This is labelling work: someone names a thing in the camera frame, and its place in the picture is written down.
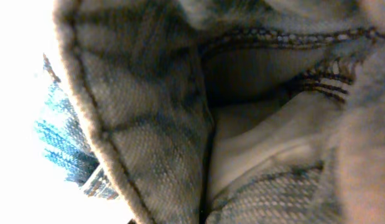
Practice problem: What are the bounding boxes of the light blue denim shorts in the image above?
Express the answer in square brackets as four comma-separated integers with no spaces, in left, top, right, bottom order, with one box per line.
[34,0,385,223]

